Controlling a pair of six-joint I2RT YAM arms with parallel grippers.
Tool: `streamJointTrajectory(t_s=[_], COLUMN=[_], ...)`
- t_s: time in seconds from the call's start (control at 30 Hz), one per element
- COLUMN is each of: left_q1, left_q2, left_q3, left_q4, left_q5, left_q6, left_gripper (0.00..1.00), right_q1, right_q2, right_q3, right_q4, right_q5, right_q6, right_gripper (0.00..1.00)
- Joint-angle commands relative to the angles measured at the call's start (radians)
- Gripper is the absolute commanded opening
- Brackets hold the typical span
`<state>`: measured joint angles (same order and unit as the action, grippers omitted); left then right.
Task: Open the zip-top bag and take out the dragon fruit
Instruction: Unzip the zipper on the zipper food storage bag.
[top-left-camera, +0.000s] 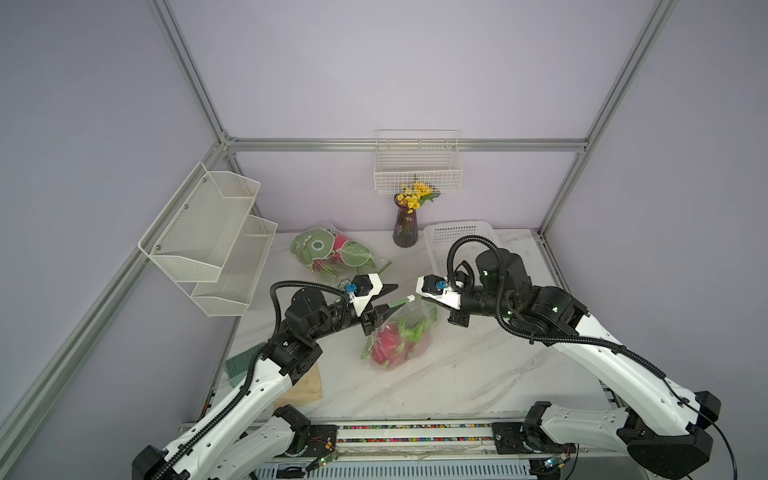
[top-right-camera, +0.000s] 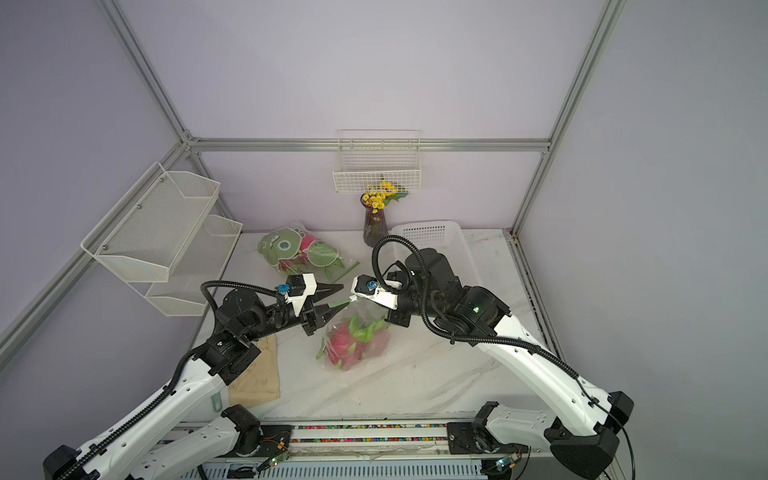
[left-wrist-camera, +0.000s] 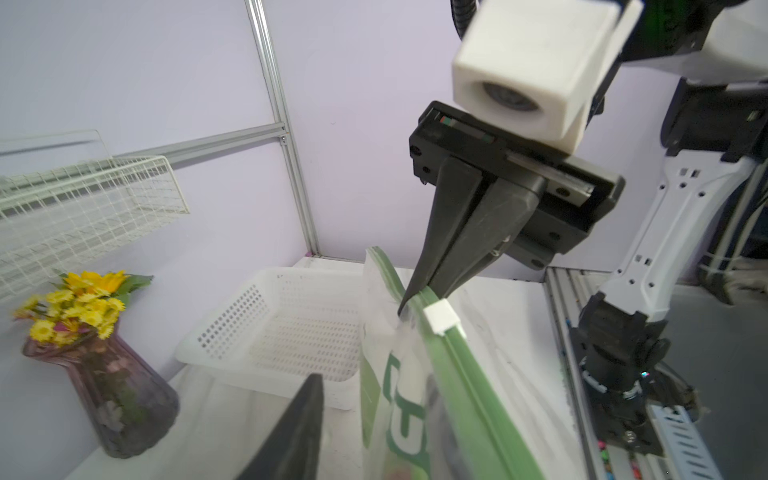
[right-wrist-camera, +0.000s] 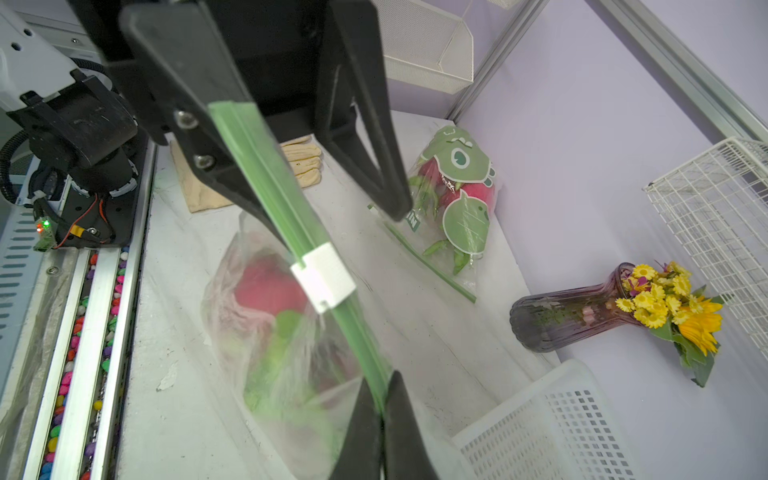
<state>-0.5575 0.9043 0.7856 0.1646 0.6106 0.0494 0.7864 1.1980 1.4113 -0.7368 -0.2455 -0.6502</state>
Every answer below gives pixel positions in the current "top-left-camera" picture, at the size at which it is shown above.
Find green-print zip-top bag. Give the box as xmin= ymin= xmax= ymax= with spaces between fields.
xmin=360 ymin=295 xmax=438 ymax=370
xmin=289 ymin=222 xmax=391 ymax=290

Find pink dragon fruit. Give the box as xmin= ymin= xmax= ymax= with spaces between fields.
xmin=360 ymin=310 xmax=437 ymax=370

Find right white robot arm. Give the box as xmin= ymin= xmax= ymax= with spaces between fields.
xmin=416 ymin=235 xmax=721 ymax=479

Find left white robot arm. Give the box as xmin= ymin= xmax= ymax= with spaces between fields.
xmin=132 ymin=274 xmax=398 ymax=479

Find white plastic basket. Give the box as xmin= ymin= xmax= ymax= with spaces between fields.
xmin=423 ymin=220 xmax=511 ymax=283

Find dark purple glass vase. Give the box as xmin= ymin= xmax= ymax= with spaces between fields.
xmin=393 ymin=195 xmax=418 ymax=248

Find yellow flower bouquet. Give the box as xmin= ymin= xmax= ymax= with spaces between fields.
xmin=394 ymin=180 xmax=441 ymax=213

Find green scrub brush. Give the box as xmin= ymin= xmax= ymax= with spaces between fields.
xmin=224 ymin=342 xmax=266 ymax=388

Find white two-tier mesh shelf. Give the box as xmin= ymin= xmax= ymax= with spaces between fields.
xmin=138 ymin=163 xmax=278 ymax=317

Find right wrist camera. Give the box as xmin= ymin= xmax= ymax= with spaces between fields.
xmin=433 ymin=274 xmax=455 ymax=295

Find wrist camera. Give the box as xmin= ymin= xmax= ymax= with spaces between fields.
xmin=345 ymin=274 xmax=383 ymax=317
xmin=433 ymin=274 xmax=455 ymax=295

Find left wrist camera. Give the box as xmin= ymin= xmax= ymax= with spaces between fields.
xmin=345 ymin=274 xmax=383 ymax=317

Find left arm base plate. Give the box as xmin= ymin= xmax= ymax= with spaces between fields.
xmin=284 ymin=424 xmax=338 ymax=458

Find white wire wall basket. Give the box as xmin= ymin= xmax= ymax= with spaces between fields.
xmin=373 ymin=129 xmax=463 ymax=194

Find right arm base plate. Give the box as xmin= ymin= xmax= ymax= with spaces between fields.
xmin=491 ymin=422 xmax=576 ymax=455

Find aluminium frame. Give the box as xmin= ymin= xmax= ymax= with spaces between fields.
xmin=1 ymin=1 xmax=677 ymax=476

